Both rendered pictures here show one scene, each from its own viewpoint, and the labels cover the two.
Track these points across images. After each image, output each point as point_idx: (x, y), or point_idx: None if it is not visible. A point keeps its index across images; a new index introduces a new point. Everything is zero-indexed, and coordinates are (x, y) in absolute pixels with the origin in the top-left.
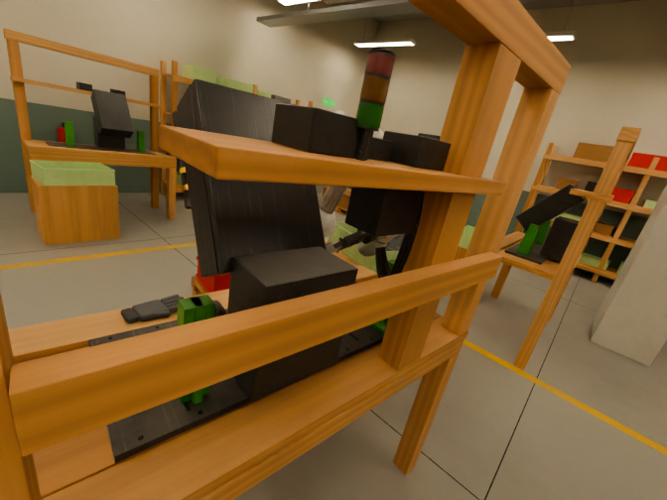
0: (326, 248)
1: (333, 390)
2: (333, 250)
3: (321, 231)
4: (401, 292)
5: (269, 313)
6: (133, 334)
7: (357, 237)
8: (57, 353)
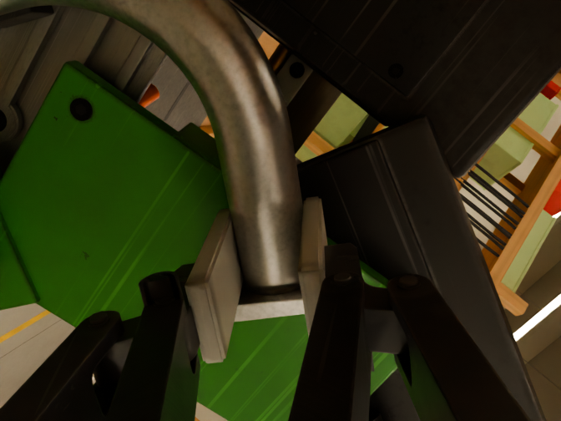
0: (326, 239)
1: None
2: (321, 223)
3: (488, 270)
4: None
5: None
6: (175, 124)
7: (507, 402)
8: (200, 126)
